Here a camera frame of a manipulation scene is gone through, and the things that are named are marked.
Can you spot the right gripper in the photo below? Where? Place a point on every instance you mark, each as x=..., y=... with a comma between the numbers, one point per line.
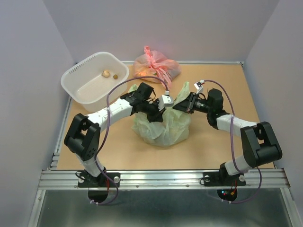
x=187, y=105

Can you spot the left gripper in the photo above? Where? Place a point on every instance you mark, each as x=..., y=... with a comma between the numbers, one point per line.
x=157, y=117

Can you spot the green plastic bag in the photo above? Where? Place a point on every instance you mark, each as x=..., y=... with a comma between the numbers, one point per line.
x=174, y=128

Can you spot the white plastic basket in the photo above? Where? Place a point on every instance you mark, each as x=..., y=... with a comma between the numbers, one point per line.
x=85, y=84

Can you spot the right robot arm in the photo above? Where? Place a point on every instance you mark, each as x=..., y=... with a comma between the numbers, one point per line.
x=259, y=142

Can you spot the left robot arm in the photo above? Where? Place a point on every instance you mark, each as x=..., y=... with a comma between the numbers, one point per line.
x=83, y=135

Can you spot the pink tied plastic bag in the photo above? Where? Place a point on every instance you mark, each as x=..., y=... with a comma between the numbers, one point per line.
x=154, y=63

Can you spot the small beige fake garlic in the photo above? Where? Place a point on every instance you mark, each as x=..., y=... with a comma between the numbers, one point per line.
x=106, y=73

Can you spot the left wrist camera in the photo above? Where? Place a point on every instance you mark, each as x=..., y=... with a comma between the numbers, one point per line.
x=165, y=101

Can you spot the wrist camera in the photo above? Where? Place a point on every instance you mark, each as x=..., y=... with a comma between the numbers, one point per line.
x=199, y=86
x=165, y=101

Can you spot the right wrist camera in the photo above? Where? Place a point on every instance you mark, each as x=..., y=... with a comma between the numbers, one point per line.
x=199, y=86

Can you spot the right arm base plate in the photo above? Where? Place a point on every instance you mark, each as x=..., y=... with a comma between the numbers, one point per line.
x=214, y=178

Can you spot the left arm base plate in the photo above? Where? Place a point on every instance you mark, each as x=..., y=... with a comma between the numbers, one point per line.
x=85, y=180

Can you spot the aluminium front rail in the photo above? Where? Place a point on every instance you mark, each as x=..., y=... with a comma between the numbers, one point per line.
x=162, y=180

